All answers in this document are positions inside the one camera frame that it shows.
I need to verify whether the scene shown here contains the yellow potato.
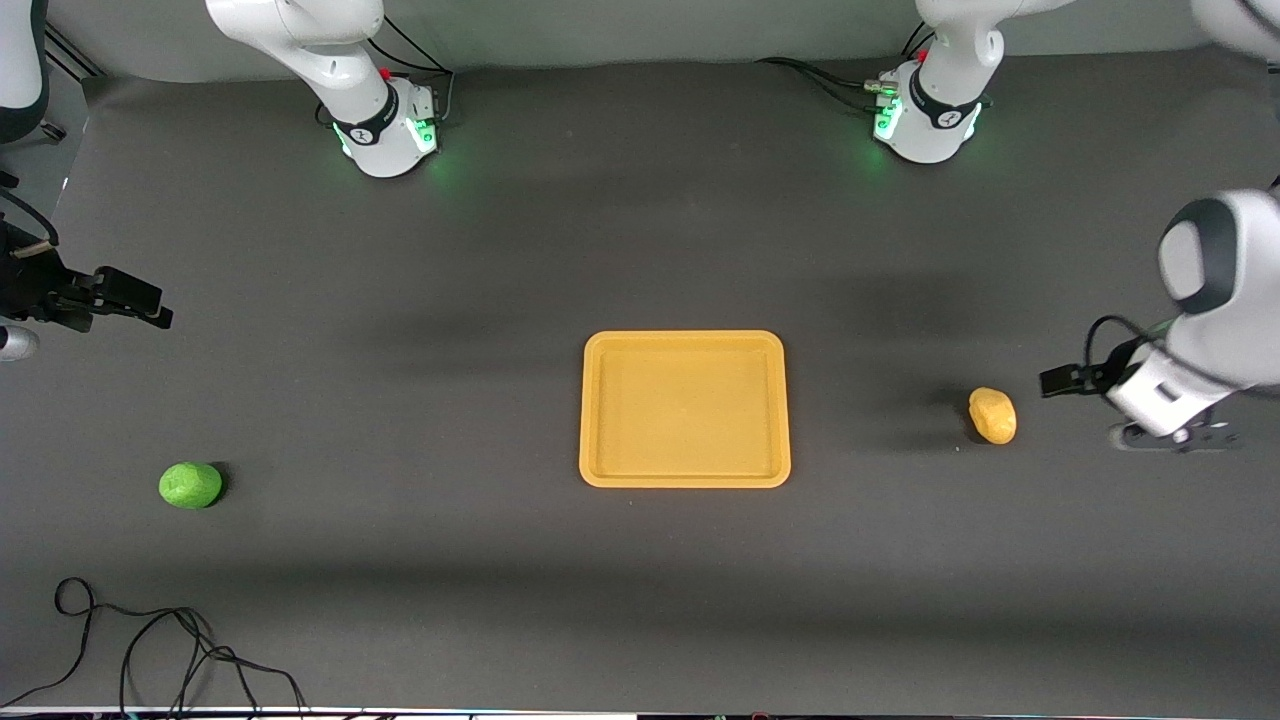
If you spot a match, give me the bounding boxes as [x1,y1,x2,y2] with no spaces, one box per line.
[968,387,1018,446]

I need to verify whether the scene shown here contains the green apple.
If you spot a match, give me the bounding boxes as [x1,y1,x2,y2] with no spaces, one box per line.
[158,461,224,510]

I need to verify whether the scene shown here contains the yellow plastic tray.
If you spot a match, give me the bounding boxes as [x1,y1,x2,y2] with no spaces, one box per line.
[578,330,792,490]

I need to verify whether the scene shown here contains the black frame rail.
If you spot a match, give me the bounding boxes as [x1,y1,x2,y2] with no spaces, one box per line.
[44,24,107,81]

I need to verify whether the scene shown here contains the thin black loose cable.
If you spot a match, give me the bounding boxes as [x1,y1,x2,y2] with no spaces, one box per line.
[0,577,308,717]

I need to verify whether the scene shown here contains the black left arm base cables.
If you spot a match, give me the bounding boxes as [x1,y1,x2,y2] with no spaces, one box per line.
[754,20,937,113]

